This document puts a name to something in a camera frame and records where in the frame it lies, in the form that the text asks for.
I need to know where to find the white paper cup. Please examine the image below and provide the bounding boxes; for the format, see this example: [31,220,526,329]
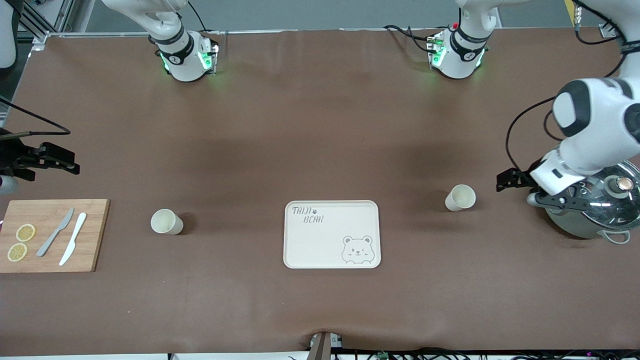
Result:
[444,184,477,213]
[150,208,185,236]

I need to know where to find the grey-green electric cooking pot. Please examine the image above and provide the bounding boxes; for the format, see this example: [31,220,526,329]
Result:
[542,160,640,245]

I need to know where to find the grey plastic knife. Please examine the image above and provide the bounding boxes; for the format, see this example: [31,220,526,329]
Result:
[36,207,75,258]

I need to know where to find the wooden cutting board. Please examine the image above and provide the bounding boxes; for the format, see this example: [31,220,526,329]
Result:
[0,199,111,274]

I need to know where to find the white plastic knife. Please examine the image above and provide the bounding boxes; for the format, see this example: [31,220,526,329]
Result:
[58,212,88,267]

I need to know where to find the glass pot lid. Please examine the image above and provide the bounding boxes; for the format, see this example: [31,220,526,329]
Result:
[570,161,640,232]

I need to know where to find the green-lit left base box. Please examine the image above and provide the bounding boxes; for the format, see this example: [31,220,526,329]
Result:
[426,31,447,69]

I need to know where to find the green-lit base box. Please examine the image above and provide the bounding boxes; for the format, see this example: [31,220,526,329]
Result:
[198,31,221,76]
[426,31,447,69]

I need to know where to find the green-lit right base box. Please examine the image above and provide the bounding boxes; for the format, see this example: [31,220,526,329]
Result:
[198,31,221,76]

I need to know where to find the cream bear print tray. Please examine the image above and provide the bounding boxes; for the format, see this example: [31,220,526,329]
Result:
[283,200,382,270]

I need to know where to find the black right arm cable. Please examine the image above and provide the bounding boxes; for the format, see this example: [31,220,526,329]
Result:
[0,96,71,137]

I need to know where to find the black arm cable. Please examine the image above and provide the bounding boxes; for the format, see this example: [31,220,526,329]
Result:
[0,96,71,137]
[505,0,640,173]

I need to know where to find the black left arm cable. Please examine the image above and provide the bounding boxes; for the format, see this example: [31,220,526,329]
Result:
[505,0,640,173]

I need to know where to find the black base power cables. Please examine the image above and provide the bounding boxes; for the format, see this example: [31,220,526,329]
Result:
[383,24,441,54]

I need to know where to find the brown table edge camera mount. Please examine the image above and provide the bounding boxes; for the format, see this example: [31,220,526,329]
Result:
[306,331,345,360]

